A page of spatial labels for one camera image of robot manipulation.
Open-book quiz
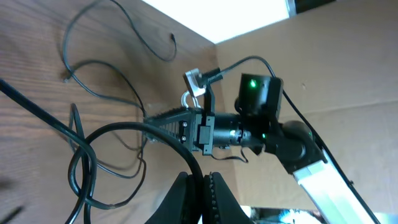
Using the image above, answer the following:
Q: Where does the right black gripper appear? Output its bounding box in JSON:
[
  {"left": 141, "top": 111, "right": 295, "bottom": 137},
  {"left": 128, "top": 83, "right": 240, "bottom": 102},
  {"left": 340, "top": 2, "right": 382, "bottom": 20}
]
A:
[{"left": 144, "top": 107, "right": 264, "bottom": 156}]

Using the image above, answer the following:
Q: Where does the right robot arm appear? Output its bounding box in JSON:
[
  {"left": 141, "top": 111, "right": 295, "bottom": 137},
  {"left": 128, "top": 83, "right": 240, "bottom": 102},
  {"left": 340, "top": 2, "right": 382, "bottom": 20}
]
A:
[{"left": 144, "top": 74, "right": 379, "bottom": 223}]

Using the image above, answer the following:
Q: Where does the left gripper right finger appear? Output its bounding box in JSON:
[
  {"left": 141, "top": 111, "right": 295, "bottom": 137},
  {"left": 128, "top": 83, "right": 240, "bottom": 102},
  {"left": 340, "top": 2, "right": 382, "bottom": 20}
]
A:
[{"left": 202, "top": 172, "right": 253, "bottom": 224}]

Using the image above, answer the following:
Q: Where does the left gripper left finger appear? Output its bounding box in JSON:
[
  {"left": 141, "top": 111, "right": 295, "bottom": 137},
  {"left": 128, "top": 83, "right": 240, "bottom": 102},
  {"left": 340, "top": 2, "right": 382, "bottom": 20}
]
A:
[{"left": 149, "top": 172, "right": 201, "bottom": 224}]

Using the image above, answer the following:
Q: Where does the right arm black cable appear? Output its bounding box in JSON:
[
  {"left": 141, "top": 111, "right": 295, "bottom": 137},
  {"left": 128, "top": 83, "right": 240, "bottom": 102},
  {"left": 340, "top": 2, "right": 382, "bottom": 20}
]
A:
[{"left": 217, "top": 55, "right": 383, "bottom": 224}]

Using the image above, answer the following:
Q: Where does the colourful patterned wall hanging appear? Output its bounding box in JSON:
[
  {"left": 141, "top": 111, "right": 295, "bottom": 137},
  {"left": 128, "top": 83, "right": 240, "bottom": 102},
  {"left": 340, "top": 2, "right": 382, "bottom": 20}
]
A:
[{"left": 241, "top": 205, "right": 398, "bottom": 224}]

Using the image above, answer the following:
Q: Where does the short black cable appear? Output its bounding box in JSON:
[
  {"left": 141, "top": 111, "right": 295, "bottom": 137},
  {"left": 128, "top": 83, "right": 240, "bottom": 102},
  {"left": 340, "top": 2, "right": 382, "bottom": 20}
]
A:
[{"left": 0, "top": 77, "right": 205, "bottom": 224}]

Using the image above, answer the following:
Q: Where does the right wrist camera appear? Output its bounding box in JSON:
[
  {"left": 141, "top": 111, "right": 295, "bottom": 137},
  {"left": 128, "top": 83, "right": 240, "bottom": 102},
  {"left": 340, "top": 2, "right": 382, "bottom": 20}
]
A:
[{"left": 180, "top": 68, "right": 223, "bottom": 108}]

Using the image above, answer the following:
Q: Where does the long black cable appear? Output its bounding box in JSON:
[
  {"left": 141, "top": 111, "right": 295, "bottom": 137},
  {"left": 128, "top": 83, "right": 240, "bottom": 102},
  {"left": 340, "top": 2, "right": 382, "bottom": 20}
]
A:
[{"left": 61, "top": 0, "right": 178, "bottom": 180}]

